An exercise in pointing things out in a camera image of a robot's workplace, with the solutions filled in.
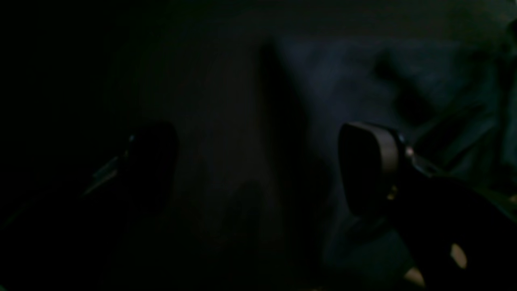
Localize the dark grey T-shirt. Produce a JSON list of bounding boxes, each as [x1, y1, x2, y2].
[[268, 37, 516, 291]]

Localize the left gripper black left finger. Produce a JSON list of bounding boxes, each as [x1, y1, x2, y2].
[[1, 121, 179, 291]]

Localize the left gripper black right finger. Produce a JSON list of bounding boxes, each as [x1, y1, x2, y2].
[[338, 122, 516, 291]]

